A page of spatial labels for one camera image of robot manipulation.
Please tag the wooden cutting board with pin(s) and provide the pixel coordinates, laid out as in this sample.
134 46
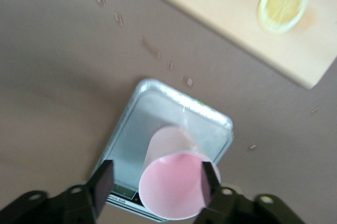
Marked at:
210 2

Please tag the pink plastic cup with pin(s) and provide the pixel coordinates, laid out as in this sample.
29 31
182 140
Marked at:
171 181

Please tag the lemon slice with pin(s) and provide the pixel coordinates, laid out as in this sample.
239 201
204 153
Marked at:
283 5

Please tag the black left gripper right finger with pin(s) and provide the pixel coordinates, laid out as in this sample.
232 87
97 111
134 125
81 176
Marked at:
210 184

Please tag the silver digital kitchen scale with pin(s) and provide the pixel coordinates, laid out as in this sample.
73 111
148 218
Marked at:
137 129

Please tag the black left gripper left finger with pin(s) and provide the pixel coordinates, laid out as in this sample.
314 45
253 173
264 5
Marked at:
104 181

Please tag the brown table mat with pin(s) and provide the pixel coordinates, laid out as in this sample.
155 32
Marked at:
52 76

